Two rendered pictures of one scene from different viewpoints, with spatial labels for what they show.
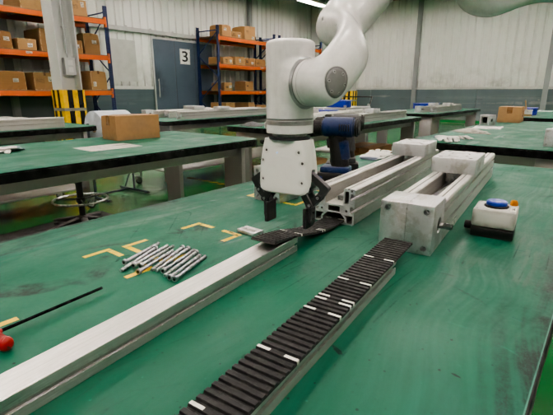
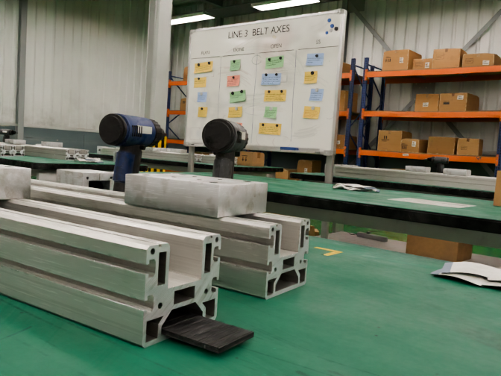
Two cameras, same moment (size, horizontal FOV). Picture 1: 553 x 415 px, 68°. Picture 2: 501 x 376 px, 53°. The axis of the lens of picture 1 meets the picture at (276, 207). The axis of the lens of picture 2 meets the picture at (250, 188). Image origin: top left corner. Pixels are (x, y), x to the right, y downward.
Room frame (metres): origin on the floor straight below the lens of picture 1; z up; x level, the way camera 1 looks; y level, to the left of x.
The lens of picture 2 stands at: (1.53, -1.18, 0.95)
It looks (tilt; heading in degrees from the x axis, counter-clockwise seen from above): 4 degrees down; 90
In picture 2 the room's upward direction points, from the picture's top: 4 degrees clockwise
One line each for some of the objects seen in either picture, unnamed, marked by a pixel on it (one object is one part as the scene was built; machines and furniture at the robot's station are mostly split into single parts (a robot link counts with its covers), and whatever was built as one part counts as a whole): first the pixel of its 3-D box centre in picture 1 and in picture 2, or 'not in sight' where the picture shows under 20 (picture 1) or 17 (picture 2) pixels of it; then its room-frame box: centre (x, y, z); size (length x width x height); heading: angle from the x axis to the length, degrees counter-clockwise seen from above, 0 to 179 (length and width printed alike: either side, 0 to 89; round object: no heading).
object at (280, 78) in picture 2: not in sight; (253, 147); (1.53, 2.87, 0.97); 1.50 x 0.50 x 1.95; 141
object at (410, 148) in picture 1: (414, 151); (195, 202); (1.46, -0.49, 0.87); 0.16 x 0.11 x 0.07; 147
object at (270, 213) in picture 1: (265, 202); not in sight; (0.78, 0.02, 0.86); 0.03 x 0.03 x 0.07; 57
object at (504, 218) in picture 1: (490, 218); not in sight; (0.85, -0.46, 0.81); 0.10 x 0.08 x 0.06; 57
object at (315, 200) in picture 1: (314, 211); not in sight; (0.72, -0.07, 0.86); 0.03 x 0.03 x 0.07; 57
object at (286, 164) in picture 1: (289, 161); not in sight; (0.75, -0.02, 0.95); 0.10 x 0.07 x 0.11; 57
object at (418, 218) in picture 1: (418, 222); not in sight; (0.77, -0.28, 0.83); 0.12 x 0.09 x 0.10; 57
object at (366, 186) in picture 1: (390, 176); (76, 215); (1.25, -0.35, 0.82); 0.80 x 0.10 x 0.09; 147
